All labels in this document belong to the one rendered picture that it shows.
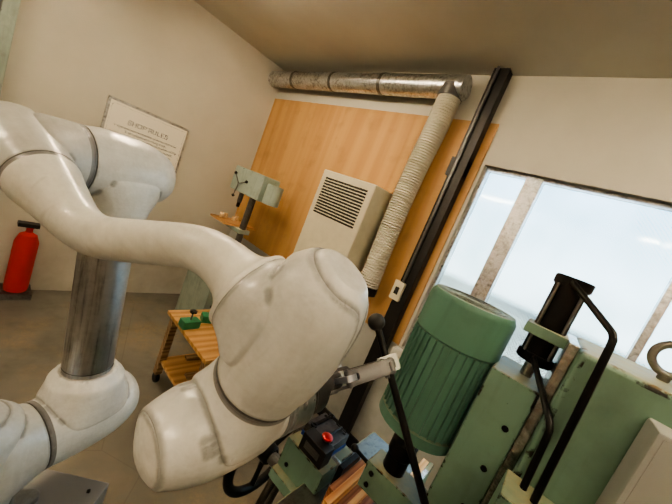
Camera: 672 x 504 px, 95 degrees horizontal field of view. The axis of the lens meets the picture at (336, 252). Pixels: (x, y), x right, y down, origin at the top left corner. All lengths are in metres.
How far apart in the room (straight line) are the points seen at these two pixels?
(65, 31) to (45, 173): 2.65
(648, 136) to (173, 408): 2.12
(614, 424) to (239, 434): 0.50
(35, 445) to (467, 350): 0.88
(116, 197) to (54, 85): 2.49
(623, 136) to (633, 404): 1.68
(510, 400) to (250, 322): 0.50
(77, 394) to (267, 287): 0.72
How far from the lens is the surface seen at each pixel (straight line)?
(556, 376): 0.64
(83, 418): 0.97
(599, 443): 0.63
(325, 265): 0.27
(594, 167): 2.09
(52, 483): 1.15
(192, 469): 0.37
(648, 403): 0.62
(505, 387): 0.66
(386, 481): 0.86
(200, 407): 0.36
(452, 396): 0.69
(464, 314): 0.63
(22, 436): 0.94
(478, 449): 0.70
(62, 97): 3.21
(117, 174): 0.74
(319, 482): 0.95
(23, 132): 0.68
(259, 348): 0.29
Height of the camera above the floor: 1.58
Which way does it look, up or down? 8 degrees down
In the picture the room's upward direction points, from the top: 22 degrees clockwise
